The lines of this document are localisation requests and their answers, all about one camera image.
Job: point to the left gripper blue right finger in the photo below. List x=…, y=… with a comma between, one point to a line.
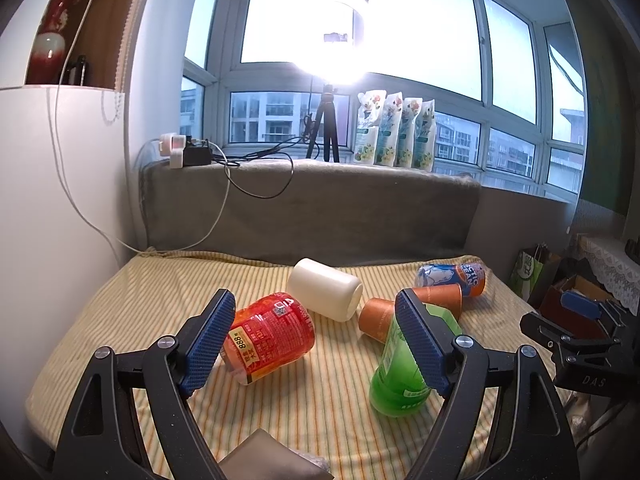
x=456, y=367

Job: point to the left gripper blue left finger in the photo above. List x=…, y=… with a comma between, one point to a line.
x=175, y=367

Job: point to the green plastic cup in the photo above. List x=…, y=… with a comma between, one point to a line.
x=397, y=387

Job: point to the far orange paper cup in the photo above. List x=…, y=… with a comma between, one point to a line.
x=448, y=296

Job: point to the orange paper cup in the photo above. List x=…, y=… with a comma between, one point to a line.
x=448, y=296
x=375, y=318

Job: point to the near orange paper cup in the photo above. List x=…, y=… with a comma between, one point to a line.
x=375, y=318

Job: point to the white plastic cup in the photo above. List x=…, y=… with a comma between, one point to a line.
x=325, y=290

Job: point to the red cardboard box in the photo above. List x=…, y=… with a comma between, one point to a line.
x=573, y=304

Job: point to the white lace cloth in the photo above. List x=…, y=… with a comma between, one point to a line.
x=613, y=268

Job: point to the green white paper bag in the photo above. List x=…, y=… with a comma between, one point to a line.
x=533, y=273

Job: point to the grey folded cloth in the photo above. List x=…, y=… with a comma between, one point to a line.
x=261, y=456

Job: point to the grey sofa backrest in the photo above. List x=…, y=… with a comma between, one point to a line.
x=280, y=212

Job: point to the black power adapter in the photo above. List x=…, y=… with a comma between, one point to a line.
x=196, y=152

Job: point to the white power strip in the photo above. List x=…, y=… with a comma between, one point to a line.
x=172, y=146

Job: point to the floral refill pouch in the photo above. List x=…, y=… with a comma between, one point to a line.
x=424, y=137
x=370, y=109
x=411, y=108
x=386, y=144

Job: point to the small dark bottle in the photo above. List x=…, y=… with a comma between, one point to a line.
x=78, y=72

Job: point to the red white ceramic vase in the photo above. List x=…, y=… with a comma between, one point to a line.
x=48, y=50

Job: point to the black camera tripod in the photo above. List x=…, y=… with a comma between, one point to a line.
x=326, y=121

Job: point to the wooden wall shelf niche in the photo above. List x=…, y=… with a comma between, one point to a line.
x=103, y=31

